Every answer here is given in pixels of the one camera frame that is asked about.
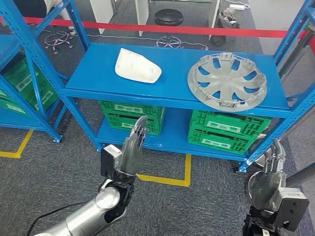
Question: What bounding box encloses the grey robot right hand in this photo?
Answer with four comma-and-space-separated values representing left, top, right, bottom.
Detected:
247, 139, 287, 212

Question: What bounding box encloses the green plastic crate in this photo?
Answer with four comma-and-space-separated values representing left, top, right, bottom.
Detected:
0, 88, 27, 115
98, 100, 165, 137
187, 110, 272, 156
3, 59, 60, 112

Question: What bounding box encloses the person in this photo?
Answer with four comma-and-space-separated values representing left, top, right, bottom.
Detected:
20, 0, 77, 36

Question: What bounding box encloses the white floor cable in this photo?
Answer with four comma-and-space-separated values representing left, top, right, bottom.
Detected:
86, 32, 208, 51

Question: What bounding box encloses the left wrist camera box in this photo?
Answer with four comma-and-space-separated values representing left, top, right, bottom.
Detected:
100, 145, 123, 180

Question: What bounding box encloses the red barrier tape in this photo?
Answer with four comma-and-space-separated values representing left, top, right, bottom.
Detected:
0, 15, 315, 55

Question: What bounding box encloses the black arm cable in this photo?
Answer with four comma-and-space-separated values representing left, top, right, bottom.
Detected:
26, 202, 87, 236

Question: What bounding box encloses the silver wheel hubcap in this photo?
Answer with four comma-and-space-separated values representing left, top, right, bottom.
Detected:
187, 52, 268, 113

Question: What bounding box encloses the black backpack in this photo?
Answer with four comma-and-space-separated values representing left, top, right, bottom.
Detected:
210, 9, 240, 46

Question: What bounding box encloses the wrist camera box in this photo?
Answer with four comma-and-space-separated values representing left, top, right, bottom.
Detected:
268, 187, 310, 233
100, 145, 123, 180

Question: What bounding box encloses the white mirror cover part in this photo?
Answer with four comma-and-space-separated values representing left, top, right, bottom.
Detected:
115, 48, 162, 84

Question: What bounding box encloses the blue metal shelf rack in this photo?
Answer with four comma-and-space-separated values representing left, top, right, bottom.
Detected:
0, 0, 315, 173
0, 32, 69, 144

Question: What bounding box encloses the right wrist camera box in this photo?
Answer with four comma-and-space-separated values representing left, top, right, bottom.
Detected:
268, 187, 310, 233

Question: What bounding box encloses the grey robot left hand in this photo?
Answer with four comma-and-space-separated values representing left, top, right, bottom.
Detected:
120, 115, 150, 177

